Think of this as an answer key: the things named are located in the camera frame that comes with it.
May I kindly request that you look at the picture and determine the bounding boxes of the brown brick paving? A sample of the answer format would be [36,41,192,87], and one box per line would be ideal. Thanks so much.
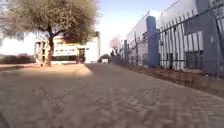
[0,62,224,128]

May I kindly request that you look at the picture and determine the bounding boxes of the large brown-leaved tree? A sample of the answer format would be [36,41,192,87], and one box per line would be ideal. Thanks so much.
[0,0,100,67]

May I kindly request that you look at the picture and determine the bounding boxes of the yellow and white building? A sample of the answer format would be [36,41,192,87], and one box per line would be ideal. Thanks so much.
[33,31,102,65]

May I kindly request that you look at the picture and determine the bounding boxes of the row of distant bushes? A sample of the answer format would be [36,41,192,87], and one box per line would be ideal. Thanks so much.
[0,53,37,65]

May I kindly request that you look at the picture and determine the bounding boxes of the grey metal palisade fence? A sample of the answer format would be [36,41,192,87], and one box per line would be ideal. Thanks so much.
[110,7,224,79]

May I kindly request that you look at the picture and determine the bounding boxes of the long grey white building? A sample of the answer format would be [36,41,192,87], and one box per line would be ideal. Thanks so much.
[120,0,224,77]

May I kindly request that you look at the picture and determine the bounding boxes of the small bare tree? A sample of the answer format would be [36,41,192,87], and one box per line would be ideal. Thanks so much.
[108,34,123,57]

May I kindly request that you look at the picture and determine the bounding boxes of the dirt strip beside fence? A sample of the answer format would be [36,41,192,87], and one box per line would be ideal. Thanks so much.
[128,64,224,98]

